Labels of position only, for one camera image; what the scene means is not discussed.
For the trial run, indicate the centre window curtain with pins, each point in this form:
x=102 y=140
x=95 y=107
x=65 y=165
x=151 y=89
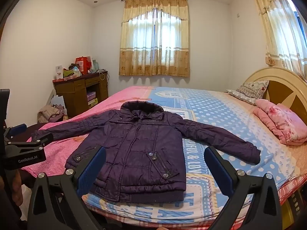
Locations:
x=155 y=38

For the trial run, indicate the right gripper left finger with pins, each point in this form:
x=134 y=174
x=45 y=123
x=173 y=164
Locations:
x=56 y=201

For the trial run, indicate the folded pink blanket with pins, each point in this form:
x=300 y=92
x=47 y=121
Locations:
x=283 y=122

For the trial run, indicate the cream wooden headboard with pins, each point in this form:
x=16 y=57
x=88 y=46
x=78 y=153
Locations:
x=285 y=87

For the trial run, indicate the person's left hand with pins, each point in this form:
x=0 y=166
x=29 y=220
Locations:
x=17 y=196

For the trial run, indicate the red box on desk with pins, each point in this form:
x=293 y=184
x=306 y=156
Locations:
x=84 y=64

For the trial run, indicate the white card on desk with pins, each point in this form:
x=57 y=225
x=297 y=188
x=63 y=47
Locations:
x=59 y=72

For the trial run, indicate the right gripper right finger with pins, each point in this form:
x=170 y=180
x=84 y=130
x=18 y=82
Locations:
x=264 y=211

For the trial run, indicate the purple puffer jacket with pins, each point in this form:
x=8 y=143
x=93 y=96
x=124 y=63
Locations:
x=145 y=160

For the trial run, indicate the pink and blue bedspread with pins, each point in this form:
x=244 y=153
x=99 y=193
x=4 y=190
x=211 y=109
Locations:
x=203 y=199

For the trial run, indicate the right window curtain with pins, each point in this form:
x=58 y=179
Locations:
x=285 y=44

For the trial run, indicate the brown wooden desk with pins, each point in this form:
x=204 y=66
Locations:
x=75 y=91

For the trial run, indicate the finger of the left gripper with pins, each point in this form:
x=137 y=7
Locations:
x=40 y=143
x=11 y=132

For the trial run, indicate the window curtain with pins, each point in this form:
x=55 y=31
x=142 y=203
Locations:
x=285 y=44
x=155 y=38

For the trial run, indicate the patterned grey pillow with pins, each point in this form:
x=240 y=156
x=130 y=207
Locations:
x=249 y=92

